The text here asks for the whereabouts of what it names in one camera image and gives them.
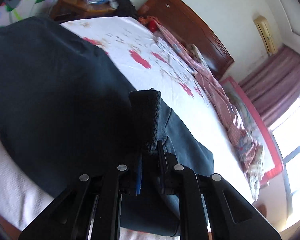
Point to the mauve curtain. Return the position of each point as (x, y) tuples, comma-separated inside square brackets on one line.
[(275, 85)]

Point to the dark wooden headboard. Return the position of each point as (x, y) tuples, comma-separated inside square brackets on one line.
[(181, 21)]

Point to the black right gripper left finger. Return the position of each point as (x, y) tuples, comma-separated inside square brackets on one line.
[(88, 209)]

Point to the wooden chair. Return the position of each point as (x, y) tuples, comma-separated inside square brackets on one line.
[(67, 9)]

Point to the black clothes pile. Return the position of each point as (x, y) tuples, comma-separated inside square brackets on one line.
[(124, 8)]

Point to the pink bed guard rail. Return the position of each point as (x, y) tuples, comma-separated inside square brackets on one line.
[(273, 164)]

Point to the red pillow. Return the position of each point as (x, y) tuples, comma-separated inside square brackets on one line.
[(152, 26)]

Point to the red checkered quilt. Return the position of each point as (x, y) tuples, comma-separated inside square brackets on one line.
[(248, 150)]

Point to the white floral bed sheet mattress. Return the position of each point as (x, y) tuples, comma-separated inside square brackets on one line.
[(149, 62)]

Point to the window with dark frame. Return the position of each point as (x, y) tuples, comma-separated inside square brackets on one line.
[(286, 132)]

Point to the dark navy pants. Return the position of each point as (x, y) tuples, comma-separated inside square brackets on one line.
[(66, 110)]

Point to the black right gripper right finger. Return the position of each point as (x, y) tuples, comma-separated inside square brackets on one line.
[(210, 208)]

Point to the beige wall air conditioner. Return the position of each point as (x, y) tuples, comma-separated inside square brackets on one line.
[(265, 33)]

